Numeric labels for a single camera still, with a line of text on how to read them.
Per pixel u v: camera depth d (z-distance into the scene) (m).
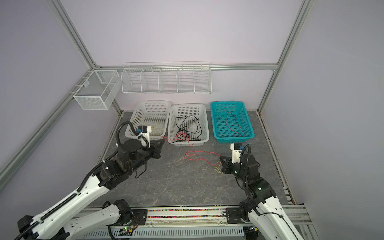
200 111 1.14
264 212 0.50
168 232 0.71
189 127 1.09
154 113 1.19
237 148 0.65
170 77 1.00
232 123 1.12
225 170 0.65
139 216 0.74
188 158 0.96
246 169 0.53
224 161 0.72
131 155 0.49
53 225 0.39
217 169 0.85
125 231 0.72
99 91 0.99
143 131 0.57
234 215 0.74
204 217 0.75
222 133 1.08
